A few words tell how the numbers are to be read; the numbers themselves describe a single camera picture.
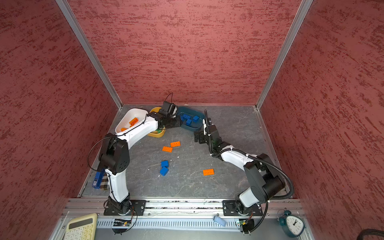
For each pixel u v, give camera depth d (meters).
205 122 0.80
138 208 0.74
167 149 0.95
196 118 1.10
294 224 0.67
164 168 0.87
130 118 1.09
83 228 0.67
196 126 1.02
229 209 0.74
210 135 0.67
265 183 0.44
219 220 0.69
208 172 0.85
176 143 0.98
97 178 0.79
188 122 1.07
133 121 1.08
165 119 0.69
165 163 0.91
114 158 0.51
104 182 0.79
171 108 0.74
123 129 1.04
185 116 1.12
